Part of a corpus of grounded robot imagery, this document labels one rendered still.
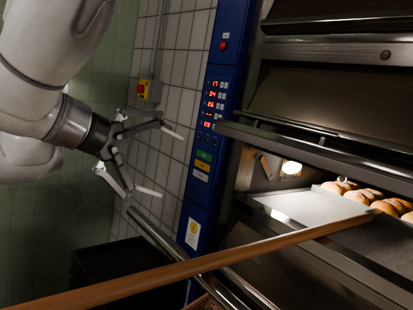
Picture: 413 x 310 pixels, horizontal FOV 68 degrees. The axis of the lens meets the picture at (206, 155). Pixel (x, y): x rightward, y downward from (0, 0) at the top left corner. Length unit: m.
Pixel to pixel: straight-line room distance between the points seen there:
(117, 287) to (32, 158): 0.74
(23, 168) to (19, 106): 0.68
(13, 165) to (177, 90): 0.66
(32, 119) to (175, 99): 0.87
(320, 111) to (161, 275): 0.55
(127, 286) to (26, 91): 0.32
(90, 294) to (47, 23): 0.36
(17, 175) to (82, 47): 0.79
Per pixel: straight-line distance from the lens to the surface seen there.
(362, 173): 0.64
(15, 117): 0.53
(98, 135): 0.58
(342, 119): 0.81
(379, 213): 1.20
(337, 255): 0.86
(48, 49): 0.46
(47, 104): 0.53
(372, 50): 0.83
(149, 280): 0.53
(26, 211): 1.76
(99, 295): 0.50
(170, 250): 0.69
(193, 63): 1.27
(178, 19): 1.42
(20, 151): 1.15
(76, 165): 1.73
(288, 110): 0.89
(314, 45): 0.91
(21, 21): 0.47
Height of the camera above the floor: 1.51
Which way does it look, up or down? 12 degrees down
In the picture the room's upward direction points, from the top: 11 degrees clockwise
